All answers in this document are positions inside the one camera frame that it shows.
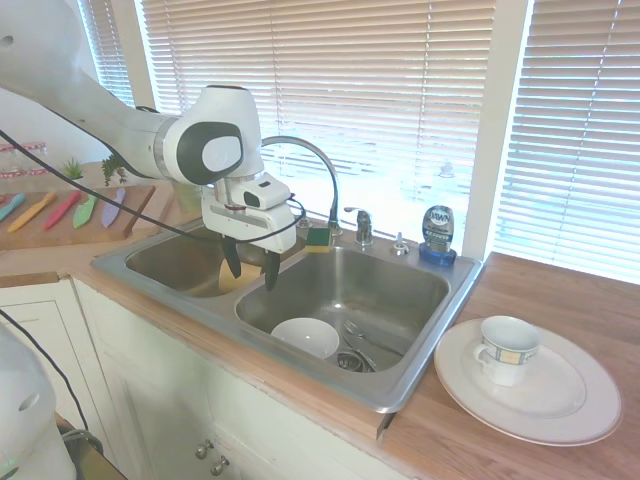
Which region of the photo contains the small spiky green plant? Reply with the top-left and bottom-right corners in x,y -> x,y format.
61,156 -> 85,182

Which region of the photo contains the white kitchen cabinet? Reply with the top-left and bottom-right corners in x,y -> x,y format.
0,276 -> 392,480

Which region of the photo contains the white patterned cup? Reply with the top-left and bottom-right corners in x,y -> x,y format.
471,315 -> 543,388

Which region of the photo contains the wide white window blind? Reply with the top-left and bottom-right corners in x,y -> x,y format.
136,0 -> 499,237

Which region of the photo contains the purple knife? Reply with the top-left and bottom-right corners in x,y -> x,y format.
100,187 -> 127,226

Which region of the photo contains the black cable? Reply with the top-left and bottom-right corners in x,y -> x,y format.
0,128 -> 307,247

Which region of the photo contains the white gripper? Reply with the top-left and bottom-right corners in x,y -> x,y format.
201,194 -> 297,293

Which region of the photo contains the green knife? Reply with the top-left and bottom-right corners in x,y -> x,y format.
72,194 -> 99,230

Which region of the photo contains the chrome gooseneck faucet spout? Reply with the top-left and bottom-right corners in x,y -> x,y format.
259,134 -> 344,238

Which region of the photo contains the white dinner plate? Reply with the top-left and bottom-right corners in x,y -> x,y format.
433,316 -> 624,448

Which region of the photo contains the teal knife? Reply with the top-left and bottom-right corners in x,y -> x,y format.
0,193 -> 27,223

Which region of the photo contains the blue Dawn soap bottle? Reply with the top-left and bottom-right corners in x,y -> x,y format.
418,203 -> 459,269

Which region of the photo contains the orange knife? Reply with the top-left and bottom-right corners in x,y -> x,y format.
6,191 -> 57,233

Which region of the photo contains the narrow white window blind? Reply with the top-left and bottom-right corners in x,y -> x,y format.
78,0 -> 137,109

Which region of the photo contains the red knife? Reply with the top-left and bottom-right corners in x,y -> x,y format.
43,191 -> 82,232

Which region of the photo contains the chrome faucet lever handle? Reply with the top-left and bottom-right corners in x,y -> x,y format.
343,205 -> 376,247

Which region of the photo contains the wooden cutting board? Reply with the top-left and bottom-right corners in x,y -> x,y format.
0,185 -> 158,252

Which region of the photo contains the yellow green sponge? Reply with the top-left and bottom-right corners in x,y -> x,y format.
305,225 -> 334,255

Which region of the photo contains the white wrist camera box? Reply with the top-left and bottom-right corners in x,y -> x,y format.
233,174 -> 293,212

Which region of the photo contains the stainless steel double sink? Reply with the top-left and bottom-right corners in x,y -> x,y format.
90,216 -> 485,416

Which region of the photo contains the small leafy green plant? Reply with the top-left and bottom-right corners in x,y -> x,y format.
100,153 -> 129,188

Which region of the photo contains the metal drain strainer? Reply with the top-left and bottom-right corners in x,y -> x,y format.
335,350 -> 377,374

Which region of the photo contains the white bowl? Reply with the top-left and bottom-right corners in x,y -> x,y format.
270,316 -> 342,361

